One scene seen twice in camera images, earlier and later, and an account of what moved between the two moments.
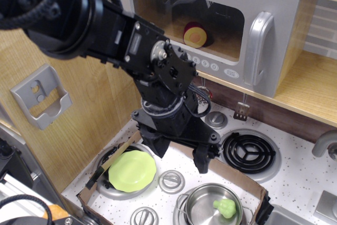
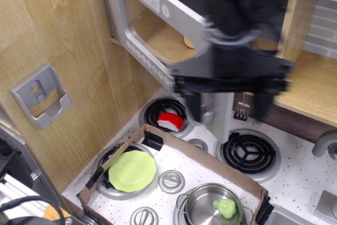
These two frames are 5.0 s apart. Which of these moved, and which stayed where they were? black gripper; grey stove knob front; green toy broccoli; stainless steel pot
Moved: black gripper
Stayed: green toy broccoli; stainless steel pot; grey stove knob front
